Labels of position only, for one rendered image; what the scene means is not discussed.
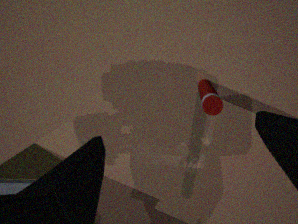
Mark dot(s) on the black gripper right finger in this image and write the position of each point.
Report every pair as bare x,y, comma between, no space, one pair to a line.
280,134

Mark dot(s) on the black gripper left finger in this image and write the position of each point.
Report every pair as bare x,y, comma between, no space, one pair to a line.
67,194

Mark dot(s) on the red peg with white band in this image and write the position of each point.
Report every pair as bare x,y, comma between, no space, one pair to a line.
211,101

